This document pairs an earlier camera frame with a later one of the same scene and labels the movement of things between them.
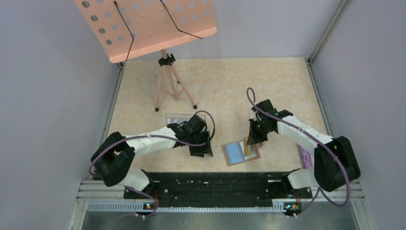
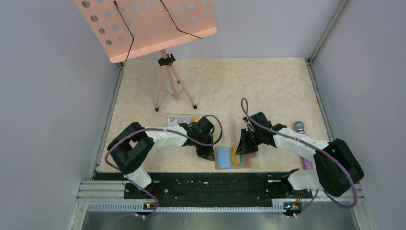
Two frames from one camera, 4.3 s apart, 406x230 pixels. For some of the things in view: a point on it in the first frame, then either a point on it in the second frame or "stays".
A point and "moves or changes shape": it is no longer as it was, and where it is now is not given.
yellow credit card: (247, 147) moves or changes shape
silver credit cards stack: (173, 120) stays
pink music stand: (130, 29) stays
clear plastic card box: (181, 117) stays
